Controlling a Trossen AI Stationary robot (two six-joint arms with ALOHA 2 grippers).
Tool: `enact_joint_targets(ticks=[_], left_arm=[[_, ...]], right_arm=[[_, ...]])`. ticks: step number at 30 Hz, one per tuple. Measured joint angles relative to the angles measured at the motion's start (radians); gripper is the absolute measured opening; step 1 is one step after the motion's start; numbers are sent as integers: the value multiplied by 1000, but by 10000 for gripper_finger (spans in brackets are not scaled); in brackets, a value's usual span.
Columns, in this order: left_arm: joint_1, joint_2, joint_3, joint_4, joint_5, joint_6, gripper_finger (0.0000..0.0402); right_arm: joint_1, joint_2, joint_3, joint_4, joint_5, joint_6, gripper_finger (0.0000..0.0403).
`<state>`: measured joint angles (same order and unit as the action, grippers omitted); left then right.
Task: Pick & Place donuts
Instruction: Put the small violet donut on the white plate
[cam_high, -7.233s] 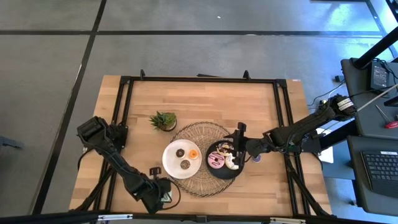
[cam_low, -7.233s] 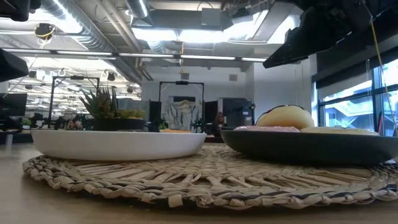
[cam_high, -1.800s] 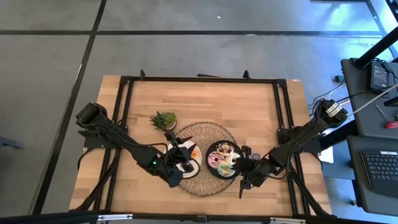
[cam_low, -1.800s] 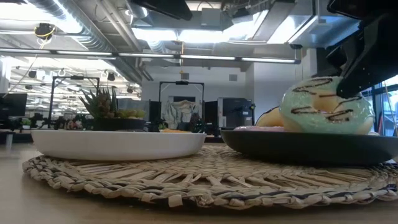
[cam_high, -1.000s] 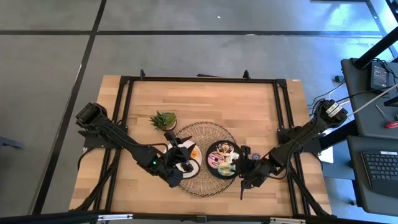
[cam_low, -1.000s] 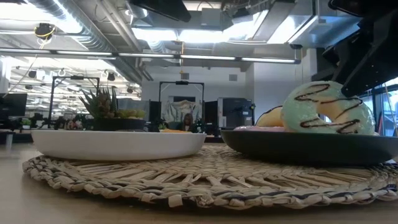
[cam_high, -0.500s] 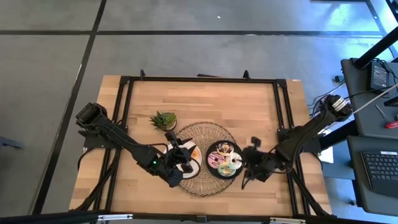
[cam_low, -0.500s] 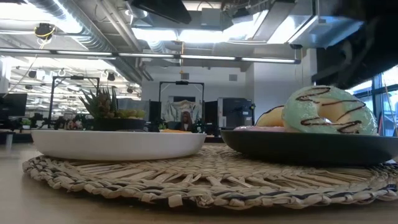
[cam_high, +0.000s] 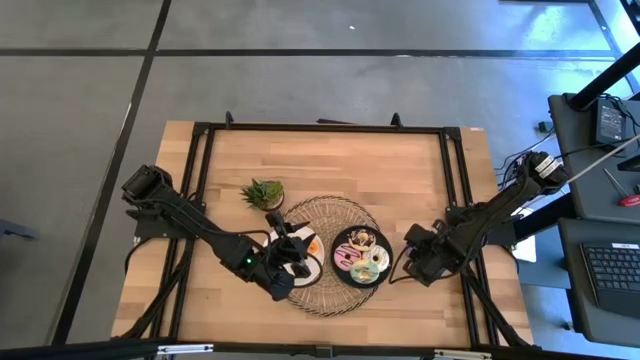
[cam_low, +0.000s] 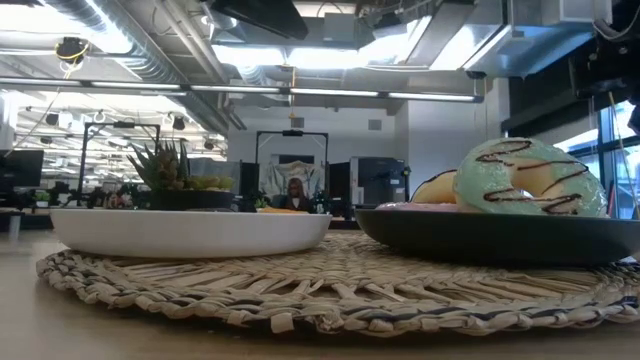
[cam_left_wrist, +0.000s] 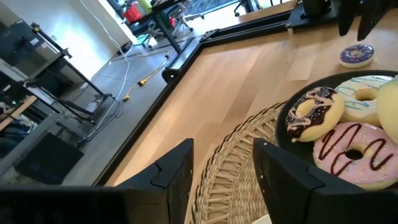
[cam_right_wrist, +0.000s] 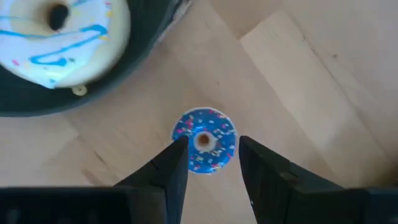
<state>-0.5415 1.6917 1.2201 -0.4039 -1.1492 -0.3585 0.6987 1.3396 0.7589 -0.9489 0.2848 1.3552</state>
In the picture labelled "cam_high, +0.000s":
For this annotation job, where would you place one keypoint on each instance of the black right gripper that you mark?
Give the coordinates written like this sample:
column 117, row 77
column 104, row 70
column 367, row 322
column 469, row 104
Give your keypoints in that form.
column 442, row 250

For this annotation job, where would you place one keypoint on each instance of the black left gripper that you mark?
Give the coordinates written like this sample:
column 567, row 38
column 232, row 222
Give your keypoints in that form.
column 287, row 260

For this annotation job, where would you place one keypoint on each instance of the white frosted donut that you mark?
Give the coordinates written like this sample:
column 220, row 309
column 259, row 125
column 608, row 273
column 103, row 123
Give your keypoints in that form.
column 384, row 255

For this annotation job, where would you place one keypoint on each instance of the orange frosted donut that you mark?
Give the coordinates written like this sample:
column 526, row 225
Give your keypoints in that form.
column 315, row 248

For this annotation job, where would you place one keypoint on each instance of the small bowl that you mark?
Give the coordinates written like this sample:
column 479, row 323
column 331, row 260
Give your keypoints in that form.
column 369, row 244

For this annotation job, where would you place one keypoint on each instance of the pink frosted donut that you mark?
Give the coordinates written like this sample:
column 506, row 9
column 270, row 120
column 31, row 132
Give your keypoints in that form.
column 339, row 260

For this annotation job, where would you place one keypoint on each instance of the green yellow frosted donut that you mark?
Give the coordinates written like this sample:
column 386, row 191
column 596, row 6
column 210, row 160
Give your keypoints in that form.
column 356, row 276

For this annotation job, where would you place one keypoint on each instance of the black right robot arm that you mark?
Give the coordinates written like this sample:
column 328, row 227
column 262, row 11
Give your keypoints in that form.
column 500, row 205

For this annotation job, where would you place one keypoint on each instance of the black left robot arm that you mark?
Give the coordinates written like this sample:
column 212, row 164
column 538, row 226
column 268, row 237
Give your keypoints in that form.
column 200, row 225

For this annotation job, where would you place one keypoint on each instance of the succulent plant in black pot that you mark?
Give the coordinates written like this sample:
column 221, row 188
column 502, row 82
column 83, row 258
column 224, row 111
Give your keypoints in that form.
column 263, row 192

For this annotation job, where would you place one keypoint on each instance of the round woven straw placemat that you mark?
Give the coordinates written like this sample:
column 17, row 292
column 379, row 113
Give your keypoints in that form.
column 330, row 210

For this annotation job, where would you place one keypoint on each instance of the white round plate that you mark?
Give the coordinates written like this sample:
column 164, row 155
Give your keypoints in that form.
column 302, row 279

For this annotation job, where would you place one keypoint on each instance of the black round plate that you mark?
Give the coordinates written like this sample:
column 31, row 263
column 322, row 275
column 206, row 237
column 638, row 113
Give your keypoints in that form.
column 340, row 237

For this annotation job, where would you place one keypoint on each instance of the white paper sheet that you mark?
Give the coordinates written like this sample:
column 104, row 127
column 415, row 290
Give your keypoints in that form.
column 526, row 250

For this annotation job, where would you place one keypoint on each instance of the grey keyboard desk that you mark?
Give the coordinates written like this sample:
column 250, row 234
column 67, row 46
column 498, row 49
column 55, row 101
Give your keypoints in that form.
column 572, row 280

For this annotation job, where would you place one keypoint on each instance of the grey side desk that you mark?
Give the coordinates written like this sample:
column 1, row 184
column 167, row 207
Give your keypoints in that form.
column 600, row 200

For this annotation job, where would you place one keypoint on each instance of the black keyboard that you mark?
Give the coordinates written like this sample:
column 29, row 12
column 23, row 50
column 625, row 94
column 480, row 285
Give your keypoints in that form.
column 615, row 272

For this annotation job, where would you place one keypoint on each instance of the thin white rod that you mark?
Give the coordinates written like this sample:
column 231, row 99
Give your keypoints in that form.
column 600, row 161

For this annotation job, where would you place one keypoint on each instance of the black power adapter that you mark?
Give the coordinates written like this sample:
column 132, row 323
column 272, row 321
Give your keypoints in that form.
column 610, row 122

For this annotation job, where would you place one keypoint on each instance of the black diagonal beam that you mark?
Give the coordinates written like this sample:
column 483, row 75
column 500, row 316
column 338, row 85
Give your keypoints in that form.
column 605, row 80

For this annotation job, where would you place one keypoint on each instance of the grey chair base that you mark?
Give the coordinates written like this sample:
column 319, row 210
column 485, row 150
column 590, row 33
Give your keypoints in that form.
column 15, row 230

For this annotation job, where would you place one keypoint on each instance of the black aluminium table frame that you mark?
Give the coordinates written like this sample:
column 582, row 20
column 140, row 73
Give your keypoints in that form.
column 325, row 128

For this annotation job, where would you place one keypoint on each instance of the black rail with silver brackets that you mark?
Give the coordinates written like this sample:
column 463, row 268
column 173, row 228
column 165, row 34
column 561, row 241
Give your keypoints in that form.
column 300, row 350

